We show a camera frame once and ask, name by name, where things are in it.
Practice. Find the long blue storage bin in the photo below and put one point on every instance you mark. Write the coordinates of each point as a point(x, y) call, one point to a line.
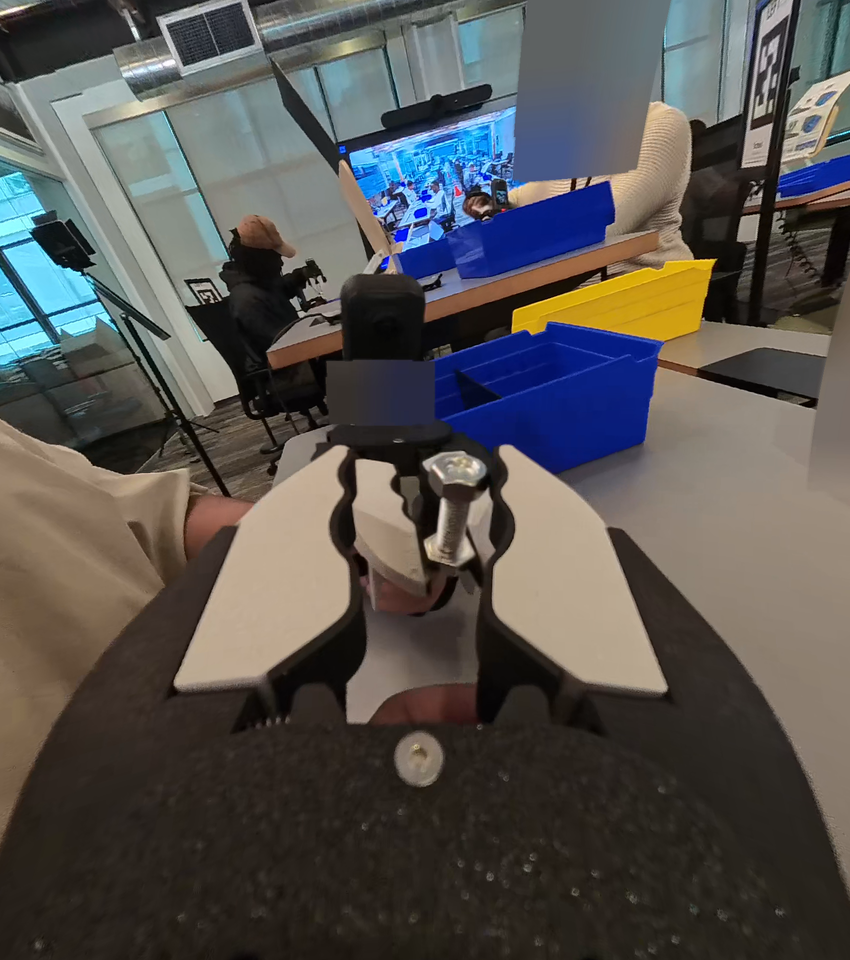
point(537, 232)

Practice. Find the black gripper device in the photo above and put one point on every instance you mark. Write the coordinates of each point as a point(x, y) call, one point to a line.
point(498, 196)

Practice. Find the steel hex bolt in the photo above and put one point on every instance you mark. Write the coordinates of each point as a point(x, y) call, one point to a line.
point(451, 517)

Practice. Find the black office chair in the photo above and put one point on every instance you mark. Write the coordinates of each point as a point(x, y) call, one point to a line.
point(717, 195)
point(211, 330)

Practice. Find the black bin divider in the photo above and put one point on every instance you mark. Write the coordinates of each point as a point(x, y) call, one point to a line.
point(476, 390)

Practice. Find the black diagonal beam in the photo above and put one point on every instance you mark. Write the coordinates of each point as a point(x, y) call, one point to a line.
point(305, 112)

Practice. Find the person's right hand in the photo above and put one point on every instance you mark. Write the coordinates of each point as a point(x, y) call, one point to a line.
point(425, 706)

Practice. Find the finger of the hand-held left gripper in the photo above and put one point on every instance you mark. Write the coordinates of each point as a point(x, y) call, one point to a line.
point(387, 540)
point(479, 521)

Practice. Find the blue divided storage bin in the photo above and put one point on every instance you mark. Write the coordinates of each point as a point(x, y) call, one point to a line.
point(567, 420)

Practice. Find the grey wood-edged table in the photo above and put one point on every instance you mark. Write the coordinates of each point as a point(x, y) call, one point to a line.
point(739, 336)

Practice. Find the tall marker sign stand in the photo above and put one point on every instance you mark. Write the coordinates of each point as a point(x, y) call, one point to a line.
point(769, 75)

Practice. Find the wooden instruction board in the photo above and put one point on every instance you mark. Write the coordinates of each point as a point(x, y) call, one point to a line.
point(818, 105)

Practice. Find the wall television screen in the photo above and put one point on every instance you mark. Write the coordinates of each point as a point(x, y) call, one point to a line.
point(425, 172)

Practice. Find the black table panel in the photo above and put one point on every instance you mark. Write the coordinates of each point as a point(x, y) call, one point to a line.
point(762, 373)

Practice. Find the black video bar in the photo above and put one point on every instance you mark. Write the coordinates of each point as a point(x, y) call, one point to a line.
point(436, 109)

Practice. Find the yellow storage bin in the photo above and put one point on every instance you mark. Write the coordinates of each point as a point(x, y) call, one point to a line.
point(619, 300)

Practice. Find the black white marker tag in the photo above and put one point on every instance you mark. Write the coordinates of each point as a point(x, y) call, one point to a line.
point(204, 292)

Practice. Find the white air vent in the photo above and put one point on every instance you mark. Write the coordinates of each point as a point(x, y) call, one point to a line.
point(211, 34)

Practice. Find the person's left hand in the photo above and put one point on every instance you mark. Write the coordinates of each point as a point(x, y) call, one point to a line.
point(398, 600)

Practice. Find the silver air duct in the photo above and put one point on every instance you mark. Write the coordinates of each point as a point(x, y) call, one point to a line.
point(140, 71)

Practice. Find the person's left forearm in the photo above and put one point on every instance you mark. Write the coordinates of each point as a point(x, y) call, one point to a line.
point(211, 521)

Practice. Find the black tripod light stand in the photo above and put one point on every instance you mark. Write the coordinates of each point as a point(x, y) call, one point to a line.
point(61, 244)

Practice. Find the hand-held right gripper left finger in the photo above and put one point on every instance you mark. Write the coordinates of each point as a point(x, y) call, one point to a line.
point(267, 592)

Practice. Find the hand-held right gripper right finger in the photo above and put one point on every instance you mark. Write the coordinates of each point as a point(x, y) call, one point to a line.
point(575, 592)

